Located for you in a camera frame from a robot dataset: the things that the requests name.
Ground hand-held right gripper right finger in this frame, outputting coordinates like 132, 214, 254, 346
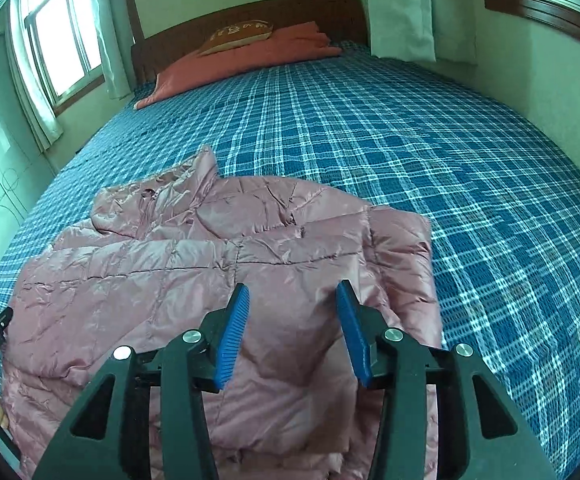
336, 280, 558, 480

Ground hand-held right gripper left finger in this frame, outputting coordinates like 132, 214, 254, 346
37, 282, 251, 480

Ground pink down jacket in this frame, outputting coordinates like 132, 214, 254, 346
0, 145, 443, 480

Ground blue plaid bed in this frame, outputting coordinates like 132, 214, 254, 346
0, 42, 580, 480

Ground pale green curtain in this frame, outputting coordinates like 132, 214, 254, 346
89, 0, 135, 101
5, 0, 65, 153

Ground white-framed window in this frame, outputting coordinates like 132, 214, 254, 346
22, 0, 106, 106

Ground brown pillow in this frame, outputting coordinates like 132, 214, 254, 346
197, 19, 277, 57

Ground wooden headboard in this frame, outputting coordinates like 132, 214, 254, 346
131, 0, 371, 86

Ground white curtain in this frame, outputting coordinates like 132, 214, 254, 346
362, 0, 438, 63

